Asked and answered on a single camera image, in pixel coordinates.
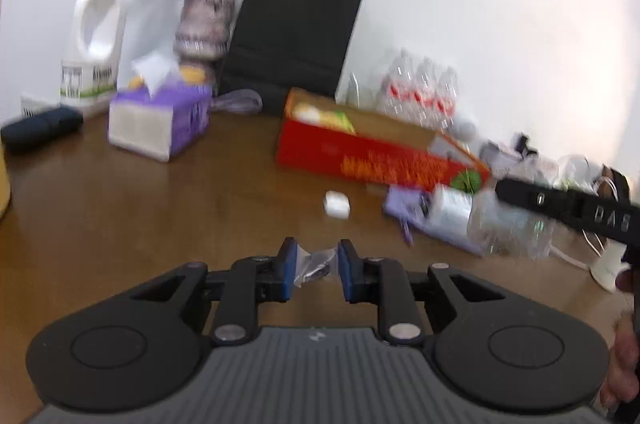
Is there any dark blue case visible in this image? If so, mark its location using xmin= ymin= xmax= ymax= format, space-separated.
xmin=0 ymin=106 xmax=85 ymax=155

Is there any purple tissue box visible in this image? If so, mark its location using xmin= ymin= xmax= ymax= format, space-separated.
xmin=107 ymin=52 xmax=213 ymax=162

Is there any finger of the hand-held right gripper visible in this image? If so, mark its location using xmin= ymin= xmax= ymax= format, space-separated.
xmin=494 ymin=177 xmax=592 ymax=232

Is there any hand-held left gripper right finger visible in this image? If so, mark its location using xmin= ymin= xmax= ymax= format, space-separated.
xmin=337 ymin=238 xmax=506 ymax=347

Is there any person's right hand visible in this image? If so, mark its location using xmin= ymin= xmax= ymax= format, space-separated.
xmin=602 ymin=269 xmax=639 ymax=402

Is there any purple cloth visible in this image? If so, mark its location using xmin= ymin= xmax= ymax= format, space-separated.
xmin=382 ymin=184 xmax=488 ymax=257

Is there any small white case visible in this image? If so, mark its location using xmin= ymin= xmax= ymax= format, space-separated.
xmin=322 ymin=190 xmax=352 ymax=220

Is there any white cable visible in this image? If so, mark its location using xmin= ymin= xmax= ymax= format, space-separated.
xmin=547 ymin=224 xmax=608 ymax=272

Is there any clear plastic wrapper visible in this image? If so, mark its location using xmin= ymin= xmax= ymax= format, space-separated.
xmin=297 ymin=247 xmax=341 ymax=287

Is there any clear water bottle red label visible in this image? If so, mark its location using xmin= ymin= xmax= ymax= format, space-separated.
xmin=410 ymin=57 xmax=438 ymax=127
xmin=434 ymin=65 xmax=460 ymax=132
xmin=377 ymin=49 xmax=416 ymax=120

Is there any white plastic bottle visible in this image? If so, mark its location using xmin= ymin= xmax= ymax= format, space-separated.
xmin=427 ymin=183 xmax=558 ymax=261

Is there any clear glass cup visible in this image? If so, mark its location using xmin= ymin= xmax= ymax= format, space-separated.
xmin=345 ymin=72 xmax=376 ymax=105

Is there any white and yellow plush toy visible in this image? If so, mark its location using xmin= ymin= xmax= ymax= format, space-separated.
xmin=290 ymin=102 xmax=341 ymax=127

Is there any white detergent jug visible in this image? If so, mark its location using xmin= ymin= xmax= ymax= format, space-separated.
xmin=60 ymin=0 xmax=127 ymax=105

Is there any mottled purple ceramic vase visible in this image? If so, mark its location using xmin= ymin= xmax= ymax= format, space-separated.
xmin=173 ymin=0 xmax=236 ymax=62

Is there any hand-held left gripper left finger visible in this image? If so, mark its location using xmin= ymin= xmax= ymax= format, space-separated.
xmin=125 ymin=237 xmax=301 ymax=347

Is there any red cardboard box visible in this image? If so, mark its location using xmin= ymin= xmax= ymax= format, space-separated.
xmin=276 ymin=87 xmax=493 ymax=196

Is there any black paper bag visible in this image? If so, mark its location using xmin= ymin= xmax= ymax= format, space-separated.
xmin=218 ymin=0 xmax=366 ymax=115

